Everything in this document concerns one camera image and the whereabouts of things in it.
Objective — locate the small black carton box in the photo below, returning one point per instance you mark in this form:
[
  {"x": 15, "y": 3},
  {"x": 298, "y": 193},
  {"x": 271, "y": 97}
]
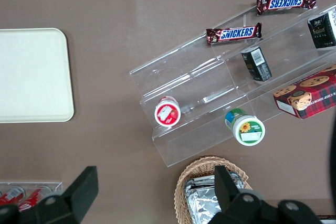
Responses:
[
  {"x": 257, "y": 64},
  {"x": 323, "y": 32}
]

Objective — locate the cream plastic tray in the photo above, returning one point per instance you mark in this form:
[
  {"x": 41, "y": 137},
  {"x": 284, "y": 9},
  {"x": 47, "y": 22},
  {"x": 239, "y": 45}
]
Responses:
[{"x": 31, "y": 77}]

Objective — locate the tan oval wicker basket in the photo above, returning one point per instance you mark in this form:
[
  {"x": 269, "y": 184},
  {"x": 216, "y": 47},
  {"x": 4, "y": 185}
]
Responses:
[{"x": 181, "y": 195}]

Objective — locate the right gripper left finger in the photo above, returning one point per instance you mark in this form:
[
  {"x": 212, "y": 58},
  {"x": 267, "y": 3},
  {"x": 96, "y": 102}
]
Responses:
[{"x": 78, "y": 192}]

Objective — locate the Snickers chocolate bar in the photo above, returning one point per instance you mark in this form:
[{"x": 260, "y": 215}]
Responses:
[
  {"x": 236, "y": 33},
  {"x": 286, "y": 2}
]

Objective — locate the red tartan cookie box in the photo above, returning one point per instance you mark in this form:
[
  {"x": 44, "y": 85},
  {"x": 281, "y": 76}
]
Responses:
[{"x": 309, "y": 95}]

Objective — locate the clear acrylic bottle rack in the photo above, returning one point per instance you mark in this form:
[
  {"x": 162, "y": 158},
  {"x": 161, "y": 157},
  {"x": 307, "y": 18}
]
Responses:
[{"x": 56, "y": 185}]

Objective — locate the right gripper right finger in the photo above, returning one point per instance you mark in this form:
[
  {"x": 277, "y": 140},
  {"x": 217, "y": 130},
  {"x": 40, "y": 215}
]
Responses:
[{"x": 228, "y": 195}]

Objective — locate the foil wrapped pack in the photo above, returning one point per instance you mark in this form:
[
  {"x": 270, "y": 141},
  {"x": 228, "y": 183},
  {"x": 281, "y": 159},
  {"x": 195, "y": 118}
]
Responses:
[
  {"x": 191, "y": 180},
  {"x": 202, "y": 205}
]

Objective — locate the green lid yogurt cup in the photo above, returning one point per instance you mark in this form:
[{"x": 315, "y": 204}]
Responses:
[{"x": 248, "y": 130}]

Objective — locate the clear acrylic step shelf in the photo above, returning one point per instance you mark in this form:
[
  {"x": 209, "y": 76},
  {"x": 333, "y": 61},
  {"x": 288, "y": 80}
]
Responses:
[{"x": 199, "y": 77}]

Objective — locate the red lid yogurt cup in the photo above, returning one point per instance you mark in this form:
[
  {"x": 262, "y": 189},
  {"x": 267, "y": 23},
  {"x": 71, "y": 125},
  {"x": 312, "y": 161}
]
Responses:
[{"x": 167, "y": 113}]

